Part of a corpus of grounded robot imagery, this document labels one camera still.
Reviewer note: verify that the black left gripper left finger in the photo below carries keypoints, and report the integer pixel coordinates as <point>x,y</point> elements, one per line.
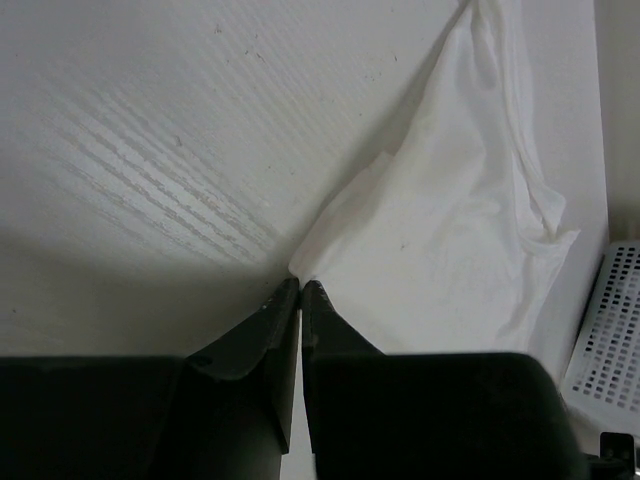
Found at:
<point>223,412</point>

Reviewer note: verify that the white tank top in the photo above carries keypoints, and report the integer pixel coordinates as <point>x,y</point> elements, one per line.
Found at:
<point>453,242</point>

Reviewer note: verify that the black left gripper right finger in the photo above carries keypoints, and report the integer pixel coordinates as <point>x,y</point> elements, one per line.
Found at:
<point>427,416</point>

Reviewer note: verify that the white perforated plastic basket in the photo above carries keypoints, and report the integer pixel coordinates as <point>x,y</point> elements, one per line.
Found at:
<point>601,382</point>

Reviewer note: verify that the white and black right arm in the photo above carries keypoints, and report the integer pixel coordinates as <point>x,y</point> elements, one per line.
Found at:
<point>618,458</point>

